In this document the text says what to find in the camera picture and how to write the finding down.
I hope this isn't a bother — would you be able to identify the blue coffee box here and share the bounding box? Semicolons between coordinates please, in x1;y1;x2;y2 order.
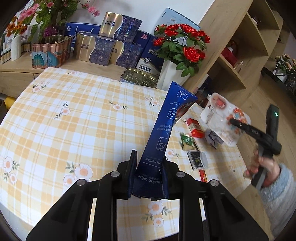
133;82;197;199

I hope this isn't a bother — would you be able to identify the gold embossed tray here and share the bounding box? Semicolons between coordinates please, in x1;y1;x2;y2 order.
120;68;158;88

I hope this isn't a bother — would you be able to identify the gold blue gift box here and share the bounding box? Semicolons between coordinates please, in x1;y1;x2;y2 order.
98;11;142;44

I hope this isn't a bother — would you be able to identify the white geometric vase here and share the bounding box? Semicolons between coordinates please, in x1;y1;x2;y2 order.
157;60;190;91

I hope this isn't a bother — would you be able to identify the red cigarette pack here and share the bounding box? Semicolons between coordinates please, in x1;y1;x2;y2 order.
186;118;205;138

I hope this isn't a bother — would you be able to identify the white grey paper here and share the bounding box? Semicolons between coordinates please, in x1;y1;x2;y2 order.
205;129;224;149

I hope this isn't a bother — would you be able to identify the pink cherry blossom bouquet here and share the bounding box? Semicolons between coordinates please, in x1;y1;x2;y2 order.
4;0;100;42

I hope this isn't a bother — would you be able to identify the plaid yellow tablecloth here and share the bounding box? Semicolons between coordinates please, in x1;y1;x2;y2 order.
1;68;249;240

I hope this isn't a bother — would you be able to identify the red rose bouquet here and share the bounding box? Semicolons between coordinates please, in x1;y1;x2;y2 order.
153;24;210;77

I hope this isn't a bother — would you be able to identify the striped tin flower box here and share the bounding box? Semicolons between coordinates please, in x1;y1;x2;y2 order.
31;35;73;69

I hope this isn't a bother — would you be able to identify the black small packet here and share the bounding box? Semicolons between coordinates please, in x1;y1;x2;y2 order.
187;151;204;170

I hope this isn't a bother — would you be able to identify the white slim vase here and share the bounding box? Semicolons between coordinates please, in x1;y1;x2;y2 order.
11;35;22;61

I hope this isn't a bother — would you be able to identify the green candy wrapper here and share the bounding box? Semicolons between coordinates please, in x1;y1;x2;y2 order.
180;133;198;152

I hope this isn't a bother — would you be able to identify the person's right hand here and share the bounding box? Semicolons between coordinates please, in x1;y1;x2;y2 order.
243;147;281;187

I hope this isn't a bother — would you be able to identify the translucent round lid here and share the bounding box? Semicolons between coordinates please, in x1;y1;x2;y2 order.
200;152;209;169

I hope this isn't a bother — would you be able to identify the right grey fleece forearm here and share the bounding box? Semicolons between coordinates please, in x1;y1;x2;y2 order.
259;164;295;237

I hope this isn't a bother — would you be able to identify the low wooden cabinet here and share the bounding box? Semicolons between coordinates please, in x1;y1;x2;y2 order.
0;53;130;99

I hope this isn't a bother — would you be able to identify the wooden shelf unit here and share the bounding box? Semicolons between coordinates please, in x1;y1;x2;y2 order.
183;1;283;106

